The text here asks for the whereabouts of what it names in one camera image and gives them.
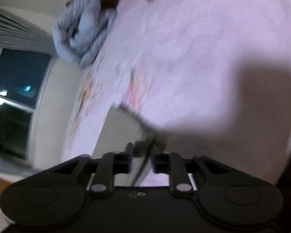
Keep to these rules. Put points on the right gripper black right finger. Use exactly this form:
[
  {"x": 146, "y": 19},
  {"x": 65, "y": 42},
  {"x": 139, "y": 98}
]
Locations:
[{"x": 172, "y": 164}]

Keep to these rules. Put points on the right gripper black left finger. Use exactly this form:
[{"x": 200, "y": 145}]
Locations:
[{"x": 101, "y": 182}]

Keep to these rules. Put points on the grey-green pants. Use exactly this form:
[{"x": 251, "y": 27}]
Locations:
[{"x": 120, "y": 129}]

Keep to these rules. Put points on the pink floral bed sheet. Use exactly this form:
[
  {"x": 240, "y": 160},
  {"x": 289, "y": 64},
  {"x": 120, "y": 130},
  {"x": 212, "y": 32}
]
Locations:
[{"x": 210, "y": 77}]

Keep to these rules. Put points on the rolled light blue quilt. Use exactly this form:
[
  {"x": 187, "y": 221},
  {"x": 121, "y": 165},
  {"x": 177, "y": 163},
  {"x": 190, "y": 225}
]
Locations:
[{"x": 81, "y": 31}]

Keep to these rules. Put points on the grey curtain near headboard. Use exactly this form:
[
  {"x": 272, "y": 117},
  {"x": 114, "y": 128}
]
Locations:
[{"x": 17, "y": 33}]

